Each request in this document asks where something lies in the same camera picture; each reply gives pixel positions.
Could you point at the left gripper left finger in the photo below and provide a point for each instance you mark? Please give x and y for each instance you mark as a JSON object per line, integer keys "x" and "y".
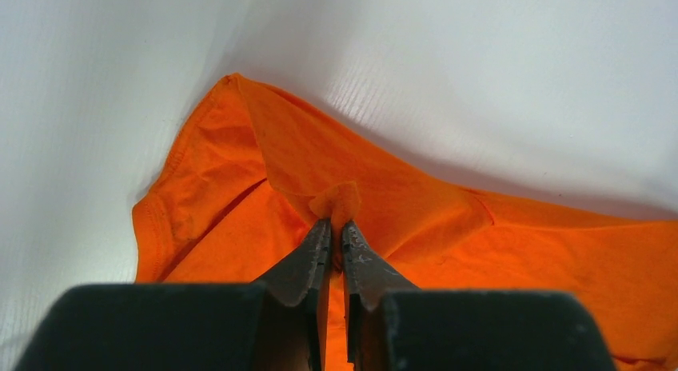
{"x": 276, "y": 322}

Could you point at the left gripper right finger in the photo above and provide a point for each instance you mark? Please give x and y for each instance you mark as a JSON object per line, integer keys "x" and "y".
{"x": 391, "y": 324}

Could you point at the orange t-shirt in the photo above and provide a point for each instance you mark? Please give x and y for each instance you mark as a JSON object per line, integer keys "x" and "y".
{"x": 254, "y": 167}

